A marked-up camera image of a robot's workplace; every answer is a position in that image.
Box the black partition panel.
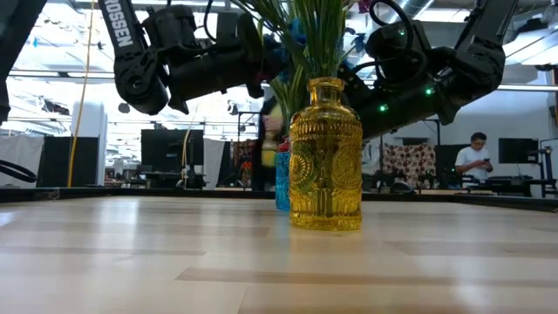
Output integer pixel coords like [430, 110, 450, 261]
[37, 135, 101, 188]

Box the red patterned cloth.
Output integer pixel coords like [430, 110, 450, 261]
[232, 138, 257, 188]

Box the brown patterned cloth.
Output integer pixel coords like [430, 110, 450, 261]
[383, 142, 438, 176]

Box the black wall monitor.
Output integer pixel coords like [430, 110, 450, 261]
[498, 137, 541, 166]

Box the black computer monitor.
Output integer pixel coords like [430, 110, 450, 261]
[139, 128, 205, 172]

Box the yellow hanging cable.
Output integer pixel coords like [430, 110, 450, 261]
[65, 0, 97, 188]

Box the blue glass vase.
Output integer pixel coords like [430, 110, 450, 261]
[274, 150, 292, 213]

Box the black desk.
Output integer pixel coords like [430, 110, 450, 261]
[487, 174, 558, 198]

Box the black dome object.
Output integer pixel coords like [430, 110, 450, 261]
[388, 180, 416, 195]

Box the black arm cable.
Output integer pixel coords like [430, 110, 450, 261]
[0, 158, 39, 185]

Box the black frame stand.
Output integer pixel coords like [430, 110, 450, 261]
[237, 110, 263, 132]

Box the person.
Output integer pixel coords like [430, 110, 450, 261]
[453, 131, 495, 182]
[255, 94, 287, 192]

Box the white patterned cloth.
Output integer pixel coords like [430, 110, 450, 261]
[364, 141, 385, 175]

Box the yellow glass vase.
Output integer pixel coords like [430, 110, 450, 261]
[288, 76, 364, 233]

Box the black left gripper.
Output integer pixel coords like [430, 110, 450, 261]
[168, 11, 289, 116]

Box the black aluminium table frame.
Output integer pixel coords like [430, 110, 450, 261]
[0, 186, 558, 214]

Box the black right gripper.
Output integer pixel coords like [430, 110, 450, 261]
[341, 20, 442, 141]

